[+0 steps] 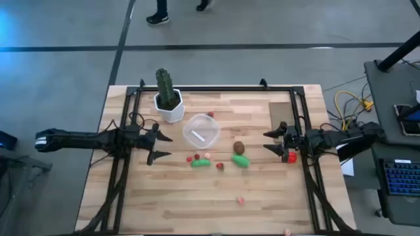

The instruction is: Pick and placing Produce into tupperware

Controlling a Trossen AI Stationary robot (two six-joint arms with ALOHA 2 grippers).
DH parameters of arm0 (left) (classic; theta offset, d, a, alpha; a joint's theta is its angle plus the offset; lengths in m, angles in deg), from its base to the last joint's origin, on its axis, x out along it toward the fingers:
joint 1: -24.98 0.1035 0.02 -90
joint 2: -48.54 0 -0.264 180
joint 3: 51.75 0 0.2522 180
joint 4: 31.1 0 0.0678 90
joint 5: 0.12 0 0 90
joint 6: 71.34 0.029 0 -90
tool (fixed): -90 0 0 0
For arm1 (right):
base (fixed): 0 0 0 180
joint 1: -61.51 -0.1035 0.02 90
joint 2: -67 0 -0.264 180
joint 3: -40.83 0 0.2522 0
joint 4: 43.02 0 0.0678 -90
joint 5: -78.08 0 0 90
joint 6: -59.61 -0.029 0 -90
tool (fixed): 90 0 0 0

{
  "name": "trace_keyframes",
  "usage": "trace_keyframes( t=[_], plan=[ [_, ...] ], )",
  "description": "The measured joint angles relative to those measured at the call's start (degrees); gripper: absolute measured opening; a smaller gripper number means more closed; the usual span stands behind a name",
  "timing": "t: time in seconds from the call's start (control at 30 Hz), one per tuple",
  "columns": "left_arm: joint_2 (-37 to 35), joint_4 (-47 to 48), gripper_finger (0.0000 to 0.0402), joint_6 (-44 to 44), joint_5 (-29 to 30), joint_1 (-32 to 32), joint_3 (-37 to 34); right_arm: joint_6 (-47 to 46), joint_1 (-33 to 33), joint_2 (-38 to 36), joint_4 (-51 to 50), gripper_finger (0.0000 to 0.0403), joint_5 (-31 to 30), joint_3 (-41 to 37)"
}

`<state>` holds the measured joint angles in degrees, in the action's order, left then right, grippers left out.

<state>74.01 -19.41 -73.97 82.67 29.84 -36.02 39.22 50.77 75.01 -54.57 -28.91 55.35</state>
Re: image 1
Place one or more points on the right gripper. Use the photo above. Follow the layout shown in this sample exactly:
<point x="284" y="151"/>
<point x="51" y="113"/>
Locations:
<point x="293" y="139"/>

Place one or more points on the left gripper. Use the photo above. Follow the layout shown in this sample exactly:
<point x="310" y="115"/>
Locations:
<point x="151" y="139"/>

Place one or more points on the red toy tomato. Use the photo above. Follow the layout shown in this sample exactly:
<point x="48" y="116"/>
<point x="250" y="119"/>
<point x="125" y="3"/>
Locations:
<point x="292" y="157"/>

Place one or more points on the brown toy kiwi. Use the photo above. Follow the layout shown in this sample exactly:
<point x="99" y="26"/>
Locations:
<point x="239" y="147"/>

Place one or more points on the green toy avocado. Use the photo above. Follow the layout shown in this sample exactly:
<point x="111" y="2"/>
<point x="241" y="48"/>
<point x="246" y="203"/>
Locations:
<point x="241" y="160"/>

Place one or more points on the green toy cucumber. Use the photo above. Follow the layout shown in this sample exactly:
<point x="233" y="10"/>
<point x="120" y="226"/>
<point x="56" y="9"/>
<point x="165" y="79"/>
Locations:
<point x="201" y="163"/>

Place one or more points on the red toy strawberry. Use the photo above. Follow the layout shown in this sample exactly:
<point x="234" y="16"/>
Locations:
<point x="220" y="166"/>

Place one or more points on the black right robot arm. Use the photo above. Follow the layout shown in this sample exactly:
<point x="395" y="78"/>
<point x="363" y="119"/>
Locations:
<point x="344" y="136"/>

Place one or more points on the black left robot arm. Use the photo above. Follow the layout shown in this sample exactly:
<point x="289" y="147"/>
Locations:
<point x="82" y="140"/>

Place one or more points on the clear plastic tupperware container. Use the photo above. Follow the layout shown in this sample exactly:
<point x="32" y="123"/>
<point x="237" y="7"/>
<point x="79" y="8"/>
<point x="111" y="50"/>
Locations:
<point x="210" y="137"/>

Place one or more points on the brown rectangular mat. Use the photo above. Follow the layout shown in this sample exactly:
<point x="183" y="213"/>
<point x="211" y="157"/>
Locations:
<point x="280" y="114"/>

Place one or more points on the white hexagonal plant pot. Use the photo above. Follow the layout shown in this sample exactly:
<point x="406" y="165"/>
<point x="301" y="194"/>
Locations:
<point x="170" y="114"/>

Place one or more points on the green cactus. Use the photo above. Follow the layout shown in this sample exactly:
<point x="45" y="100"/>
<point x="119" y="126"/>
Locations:
<point x="165" y="86"/>

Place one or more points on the black slanted bar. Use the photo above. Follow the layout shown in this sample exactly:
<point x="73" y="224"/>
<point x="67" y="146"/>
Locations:
<point x="351" y="152"/>

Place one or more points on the white paper sheet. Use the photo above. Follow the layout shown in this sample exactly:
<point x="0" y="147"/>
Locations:
<point x="348" y="168"/>

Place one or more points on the gray desk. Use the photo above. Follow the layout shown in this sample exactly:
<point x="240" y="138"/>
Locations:
<point x="384" y="98"/>

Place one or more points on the black caster wheel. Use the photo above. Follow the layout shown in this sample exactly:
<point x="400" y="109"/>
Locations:
<point x="379" y="213"/>

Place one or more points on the person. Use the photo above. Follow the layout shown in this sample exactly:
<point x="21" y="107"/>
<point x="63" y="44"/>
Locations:
<point x="157" y="19"/>

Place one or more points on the blue backlit laptop keyboard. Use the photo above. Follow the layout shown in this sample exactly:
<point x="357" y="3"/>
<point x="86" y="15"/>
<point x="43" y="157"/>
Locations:
<point x="402" y="178"/>

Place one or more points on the black smartphone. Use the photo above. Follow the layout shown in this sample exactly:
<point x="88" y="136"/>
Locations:
<point x="407" y="123"/>

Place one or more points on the dark gray cart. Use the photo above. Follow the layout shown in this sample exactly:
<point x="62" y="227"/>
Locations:
<point x="393" y="209"/>

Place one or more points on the black round pole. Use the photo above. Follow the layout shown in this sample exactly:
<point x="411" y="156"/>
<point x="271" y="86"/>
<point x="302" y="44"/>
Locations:
<point x="397" y="54"/>

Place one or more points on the black device with blue light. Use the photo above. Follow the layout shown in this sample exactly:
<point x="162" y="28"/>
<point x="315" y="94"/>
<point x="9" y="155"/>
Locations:
<point x="6" y="140"/>

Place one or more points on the black metal table frame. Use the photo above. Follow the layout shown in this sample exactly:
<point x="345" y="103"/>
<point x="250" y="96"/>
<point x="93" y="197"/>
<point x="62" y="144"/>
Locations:
<point x="213" y="88"/>

